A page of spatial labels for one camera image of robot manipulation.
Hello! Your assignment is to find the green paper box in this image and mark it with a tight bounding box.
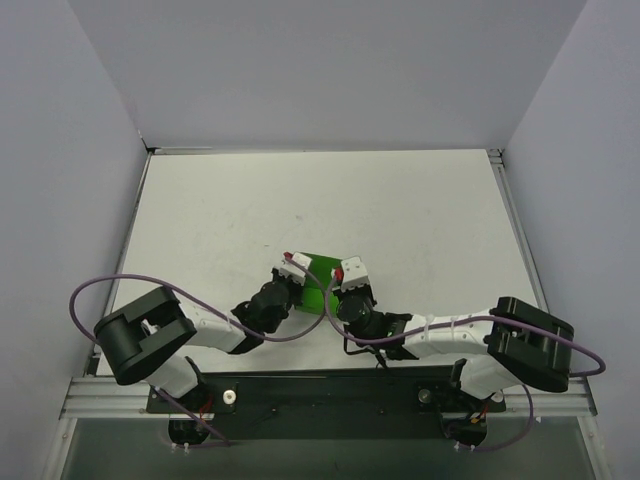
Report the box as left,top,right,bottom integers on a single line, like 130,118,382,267
295,252,340,316

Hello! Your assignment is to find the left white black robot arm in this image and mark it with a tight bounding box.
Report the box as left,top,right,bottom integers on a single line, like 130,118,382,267
94,267,305,412

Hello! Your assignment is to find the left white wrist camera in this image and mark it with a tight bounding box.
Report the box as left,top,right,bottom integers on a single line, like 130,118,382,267
276,252,312,286

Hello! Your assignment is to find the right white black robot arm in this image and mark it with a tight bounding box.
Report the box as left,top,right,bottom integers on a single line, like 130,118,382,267
331,286,574,400

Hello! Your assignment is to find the aluminium frame rail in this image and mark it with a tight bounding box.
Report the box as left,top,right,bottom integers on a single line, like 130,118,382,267
486,148,549,312

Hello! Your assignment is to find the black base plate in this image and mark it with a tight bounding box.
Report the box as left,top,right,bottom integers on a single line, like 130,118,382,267
144,368,506,449

